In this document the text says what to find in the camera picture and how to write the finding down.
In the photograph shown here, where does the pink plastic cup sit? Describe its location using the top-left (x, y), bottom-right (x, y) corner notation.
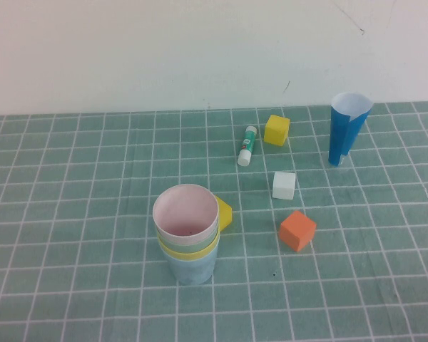
top-left (152, 183), bottom-right (220, 247)

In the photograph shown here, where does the green white glue stick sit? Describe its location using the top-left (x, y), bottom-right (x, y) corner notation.
top-left (237, 125), bottom-right (258, 167)

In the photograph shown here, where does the green checked tablecloth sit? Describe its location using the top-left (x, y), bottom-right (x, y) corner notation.
top-left (0, 101), bottom-right (428, 342)

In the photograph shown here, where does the white foam cube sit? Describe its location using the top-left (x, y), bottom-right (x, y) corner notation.
top-left (272, 171), bottom-right (296, 200)

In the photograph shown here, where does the light blue plastic cup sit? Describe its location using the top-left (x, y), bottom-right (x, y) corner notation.
top-left (160, 242), bottom-right (220, 286)

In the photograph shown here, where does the orange foam cube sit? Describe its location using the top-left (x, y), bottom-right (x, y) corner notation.
top-left (278, 209), bottom-right (317, 254)

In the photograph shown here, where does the yellow plastic cup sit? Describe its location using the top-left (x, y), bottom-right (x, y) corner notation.
top-left (158, 238), bottom-right (220, 263)

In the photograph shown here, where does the yellow foam cube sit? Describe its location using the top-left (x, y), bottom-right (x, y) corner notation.
top-left (213, 195), bottom-right (233, 232)
top-left (263, 114), bottom-right (291, 147)

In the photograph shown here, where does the green plastic cup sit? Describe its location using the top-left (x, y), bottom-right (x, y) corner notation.
top-left (156, 227), bottom-right (220, 254)

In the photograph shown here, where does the rolled blue paper cone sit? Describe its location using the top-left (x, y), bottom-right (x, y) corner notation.
top-left (327, 92), bottom-right (374, 167)

